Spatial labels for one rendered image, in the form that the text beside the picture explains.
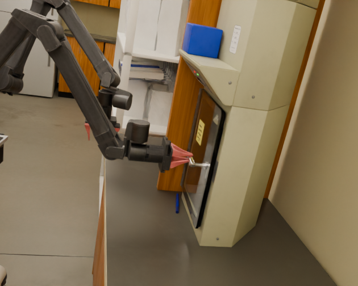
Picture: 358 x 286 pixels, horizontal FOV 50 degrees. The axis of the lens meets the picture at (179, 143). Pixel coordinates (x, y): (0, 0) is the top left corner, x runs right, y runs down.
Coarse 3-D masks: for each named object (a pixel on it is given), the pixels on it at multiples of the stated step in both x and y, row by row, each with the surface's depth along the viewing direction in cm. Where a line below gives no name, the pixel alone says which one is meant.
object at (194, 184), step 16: (208, 96) 127; (208, 112) 125; (208, 128) 122; (192, 144) 141; (208, 144) 120; (208, 160) 118; (192, 176) 135; (208, 176) 117; (192, 192) 133; (192, 208) 130
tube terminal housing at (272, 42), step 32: (224, 0) 126; (256, 0) 100; (224, 32) 122; (256, 32) 102; (288, 32) 104; (256, 64) 106; (288, 64) 112; (256, 96) 109; (288, 96) 123; (224, 128) 113; (256, 128) 113; (224, 160) 115; (256, 160) 118; (224, 192) 119; (256, 192) 130; (192, 224) 135; (224, 224) 123
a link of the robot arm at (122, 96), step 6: (108, 72) 144; (102, 78) 145; (108, 78) 144; (102, 84) 144; (108, 84) 144; (114, 90) 150; (120, 90) 145; (114, 96) 145; (120, 96) 145; (126, 96) 145; (114, 102) 145; (120, 102) 144; (126, 102) 144; (120, 108) 146; (126, 108) 145
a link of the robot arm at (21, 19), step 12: (12, 12) 104; (24, 12) 104; (12, 24) 106; (24, 24) 105; (36, 24) 105; (48, 24) 105; (60, 24) 112; (0, 36) 107; (12, 36) 107; (24, 36) 108; (36, 36) 106; (60, 36) 110; (0, 48) 108; (12, 48) 108; (0, 60) 109
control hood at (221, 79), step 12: (192, 60) 112; (204, 60) 114; (216, 60) 120; (204, 72) 104; (216, 72) 104; (228, 72) 105; (216, 84) 106; (228, 84) 106; (216, 96) 113; (228, 96) 108
